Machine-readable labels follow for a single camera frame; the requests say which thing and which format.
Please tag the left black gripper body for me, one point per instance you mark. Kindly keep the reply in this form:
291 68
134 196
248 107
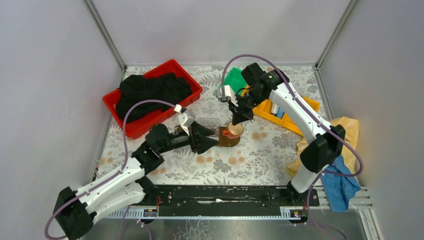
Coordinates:
192 140

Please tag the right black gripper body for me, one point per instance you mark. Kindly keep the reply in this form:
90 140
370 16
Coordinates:
249 100

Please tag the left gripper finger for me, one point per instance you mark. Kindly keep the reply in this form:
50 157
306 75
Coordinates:
203 144
201 130

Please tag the orange ceramic cup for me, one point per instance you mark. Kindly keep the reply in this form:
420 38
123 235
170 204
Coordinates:
233 131

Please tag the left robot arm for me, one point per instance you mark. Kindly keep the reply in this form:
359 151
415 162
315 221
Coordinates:
77 211

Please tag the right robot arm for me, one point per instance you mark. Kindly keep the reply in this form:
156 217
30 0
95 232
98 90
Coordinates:
324 140

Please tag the yellow bin with toothpaste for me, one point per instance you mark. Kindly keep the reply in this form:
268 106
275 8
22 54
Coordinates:
264 110

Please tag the oval wooden tray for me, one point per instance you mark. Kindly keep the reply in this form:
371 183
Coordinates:
224 141

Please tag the white toothpaste tube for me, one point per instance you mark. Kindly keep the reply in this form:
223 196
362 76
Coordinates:
274 109

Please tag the blue toothpaste tube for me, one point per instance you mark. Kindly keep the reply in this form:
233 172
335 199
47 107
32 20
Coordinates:
280 113

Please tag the yellow bin with cups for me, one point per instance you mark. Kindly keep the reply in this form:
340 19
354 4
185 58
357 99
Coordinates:
245 91

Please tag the green plastic bin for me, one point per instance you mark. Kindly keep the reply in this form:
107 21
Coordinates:
235 80

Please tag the yellow bin with toothbrushes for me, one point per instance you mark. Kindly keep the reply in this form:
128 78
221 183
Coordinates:
302 115

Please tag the black cloth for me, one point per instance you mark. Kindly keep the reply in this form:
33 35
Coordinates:
136 88

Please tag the yellow cloth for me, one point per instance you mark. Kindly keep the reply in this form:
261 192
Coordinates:
351 127

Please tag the blue cloth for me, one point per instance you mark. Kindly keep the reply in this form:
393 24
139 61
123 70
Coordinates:
338 188

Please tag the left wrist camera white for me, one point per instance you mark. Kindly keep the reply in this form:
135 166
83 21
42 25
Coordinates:
185 118

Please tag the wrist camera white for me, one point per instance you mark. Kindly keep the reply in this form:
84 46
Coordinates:
226 94
185 118

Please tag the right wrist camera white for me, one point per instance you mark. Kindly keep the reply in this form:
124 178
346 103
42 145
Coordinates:
226 94

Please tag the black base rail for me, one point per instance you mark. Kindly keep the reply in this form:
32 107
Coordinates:
219 202

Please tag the right aluminium frame post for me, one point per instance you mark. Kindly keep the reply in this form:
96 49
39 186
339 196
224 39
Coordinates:
342 21

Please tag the aluminium frame post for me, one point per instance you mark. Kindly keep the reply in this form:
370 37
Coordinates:
94 13
342 21

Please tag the left aluminium frame post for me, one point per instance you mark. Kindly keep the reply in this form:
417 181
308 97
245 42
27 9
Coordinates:
94 13

